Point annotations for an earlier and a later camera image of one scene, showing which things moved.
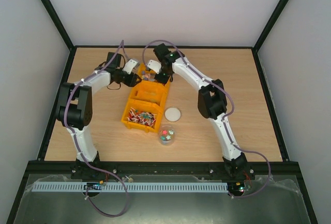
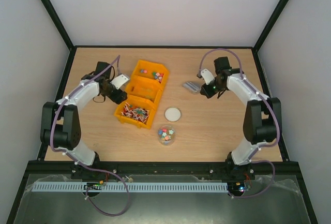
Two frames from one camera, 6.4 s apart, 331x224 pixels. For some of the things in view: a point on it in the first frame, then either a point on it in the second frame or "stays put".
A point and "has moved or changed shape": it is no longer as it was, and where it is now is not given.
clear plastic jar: x=167 y=135 stays put
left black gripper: x=133 y=81 to x=119 y=97
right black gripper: x=162 y=77 to x=206 y=91
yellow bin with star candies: x=148 y=87 has moved or changed shape
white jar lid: x=172 y=114 stays put
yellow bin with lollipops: x=143 y=115 has moved or changed shape
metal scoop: x=149 y=76 to x=192 y=87
